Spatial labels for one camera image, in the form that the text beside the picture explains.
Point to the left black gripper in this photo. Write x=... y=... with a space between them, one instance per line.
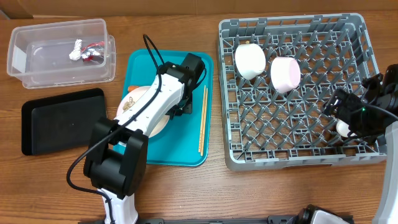
x=186 y=108

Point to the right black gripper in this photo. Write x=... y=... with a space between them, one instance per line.
x=348 y=105

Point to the white paper cup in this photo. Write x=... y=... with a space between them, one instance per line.
x=342 y=128

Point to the white plate with scraps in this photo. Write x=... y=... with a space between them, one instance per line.
x=130 y=99

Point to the pale green bowl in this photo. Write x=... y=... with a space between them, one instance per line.
x=250 y=60

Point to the pink white bowl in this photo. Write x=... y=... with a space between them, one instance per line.
x=285 y=74

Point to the red silver foil wrapper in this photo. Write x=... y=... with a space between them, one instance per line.
x=93 y=52

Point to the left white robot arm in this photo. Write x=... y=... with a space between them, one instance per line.
x=117 y=161

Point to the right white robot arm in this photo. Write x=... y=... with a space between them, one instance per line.
x=382 y=89

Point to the grey dishwasher rack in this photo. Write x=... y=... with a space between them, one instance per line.
x=264 y=129

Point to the teal serving tray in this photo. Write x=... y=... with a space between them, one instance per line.
x=177 y=144

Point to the orange carrot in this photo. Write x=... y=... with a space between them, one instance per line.
x=131 y=88

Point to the black plastic tray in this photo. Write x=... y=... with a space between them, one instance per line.
x=60 y=122

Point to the clear plastic bin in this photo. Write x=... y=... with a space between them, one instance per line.
x=38 y=55

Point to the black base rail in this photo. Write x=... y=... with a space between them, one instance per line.
x=273 y=219

